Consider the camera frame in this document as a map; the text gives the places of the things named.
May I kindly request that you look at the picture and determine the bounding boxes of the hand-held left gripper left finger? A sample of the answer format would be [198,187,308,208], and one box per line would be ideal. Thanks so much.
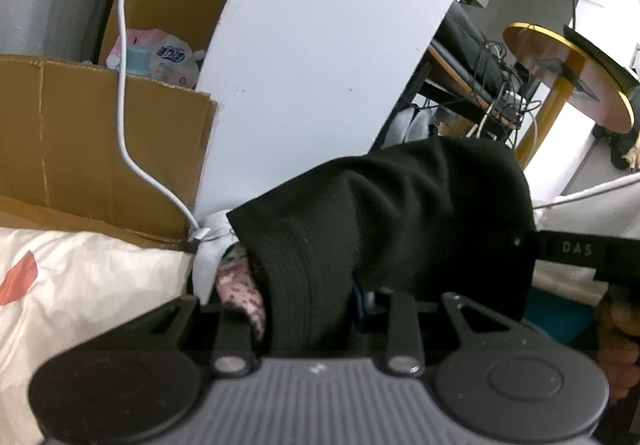
[107,295,258,376]

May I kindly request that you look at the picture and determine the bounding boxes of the wooden desk with cables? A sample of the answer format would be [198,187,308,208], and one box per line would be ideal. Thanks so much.
[400,42,531,146]

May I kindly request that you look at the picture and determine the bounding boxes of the person's right hand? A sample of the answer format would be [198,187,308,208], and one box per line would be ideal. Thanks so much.
[596,287,640,401]

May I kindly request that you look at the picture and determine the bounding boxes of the black device with antenna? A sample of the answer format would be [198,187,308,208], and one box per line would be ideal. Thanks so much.
[562,0,640,86]

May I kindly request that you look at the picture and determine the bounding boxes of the grey bag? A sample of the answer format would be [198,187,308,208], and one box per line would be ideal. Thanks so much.
[380,105,436,150]

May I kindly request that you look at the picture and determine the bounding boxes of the dark clothes heap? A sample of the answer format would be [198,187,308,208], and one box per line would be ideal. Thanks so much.
[592,122,640,170]

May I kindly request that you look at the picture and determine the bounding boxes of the white crumpled cloth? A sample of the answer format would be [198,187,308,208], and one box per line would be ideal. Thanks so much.
[187,210,241,306]

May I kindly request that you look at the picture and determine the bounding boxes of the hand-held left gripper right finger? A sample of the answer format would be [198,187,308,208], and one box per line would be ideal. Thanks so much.
[351,279,533,377]

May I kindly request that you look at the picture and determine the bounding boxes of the round wooden table yellow legs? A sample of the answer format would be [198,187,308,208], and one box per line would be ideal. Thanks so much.
[502,22,636,166]

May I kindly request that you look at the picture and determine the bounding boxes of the pink and white refill pouch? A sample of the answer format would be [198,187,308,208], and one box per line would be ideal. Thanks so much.
[106,27,207,90]

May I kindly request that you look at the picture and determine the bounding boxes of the white cable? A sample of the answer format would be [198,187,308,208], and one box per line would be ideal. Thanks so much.
[532,172,640,210]
[116,0,211,241]

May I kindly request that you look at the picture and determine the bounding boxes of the black shorts with bear print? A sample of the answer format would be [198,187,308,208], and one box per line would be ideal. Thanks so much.
[215,136,540,358]

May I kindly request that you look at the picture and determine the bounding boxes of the teal cushion with orange circle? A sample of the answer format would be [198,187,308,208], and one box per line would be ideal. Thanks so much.
[520,287,608,346]

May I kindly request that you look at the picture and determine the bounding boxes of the black bag on desk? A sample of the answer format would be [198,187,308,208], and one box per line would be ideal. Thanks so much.
[435,0,506,90]

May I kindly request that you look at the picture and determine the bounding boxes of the brown cardboard box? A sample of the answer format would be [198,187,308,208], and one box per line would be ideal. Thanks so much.
[0,0,266,251]

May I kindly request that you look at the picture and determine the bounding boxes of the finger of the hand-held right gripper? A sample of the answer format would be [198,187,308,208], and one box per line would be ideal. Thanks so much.
[511,231,538,262]

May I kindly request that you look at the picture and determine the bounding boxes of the white board panel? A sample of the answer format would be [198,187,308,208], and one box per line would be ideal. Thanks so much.
[192,0,501,226]

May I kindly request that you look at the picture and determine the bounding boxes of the white quilt with coloured shapes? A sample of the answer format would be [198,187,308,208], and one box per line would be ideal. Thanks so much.
[0,225,196,445]

